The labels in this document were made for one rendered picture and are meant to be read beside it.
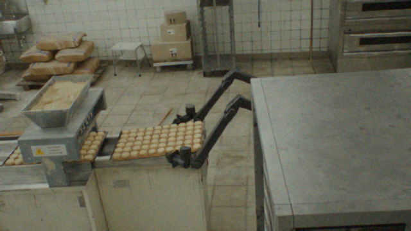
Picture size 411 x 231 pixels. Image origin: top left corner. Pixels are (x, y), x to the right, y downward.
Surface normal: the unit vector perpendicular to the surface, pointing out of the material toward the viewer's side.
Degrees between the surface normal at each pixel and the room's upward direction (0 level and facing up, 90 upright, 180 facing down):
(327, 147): 0
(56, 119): 110
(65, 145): 90
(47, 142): 90
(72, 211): 90
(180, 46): 88
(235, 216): 0
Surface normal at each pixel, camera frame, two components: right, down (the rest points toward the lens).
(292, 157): -0.08, -0.89
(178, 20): 0.23, 0.48
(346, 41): -0.11, 0.47
